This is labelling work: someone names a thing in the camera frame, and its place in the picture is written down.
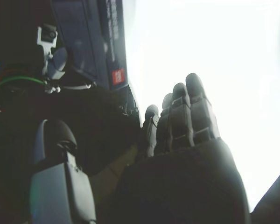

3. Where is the white printed carton box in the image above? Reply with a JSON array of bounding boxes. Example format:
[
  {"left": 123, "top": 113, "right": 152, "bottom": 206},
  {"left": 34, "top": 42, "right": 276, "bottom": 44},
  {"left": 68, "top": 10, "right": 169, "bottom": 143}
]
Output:
[{"left": 50, "top": 0, "right": 142, "bottom": 128}]

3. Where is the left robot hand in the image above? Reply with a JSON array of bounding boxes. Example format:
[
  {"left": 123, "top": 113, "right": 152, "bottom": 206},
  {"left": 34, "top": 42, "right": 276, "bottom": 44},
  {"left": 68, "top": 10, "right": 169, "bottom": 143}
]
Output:
[{"left": 28, "top": 72, "right": 252, "bottom": 224}]

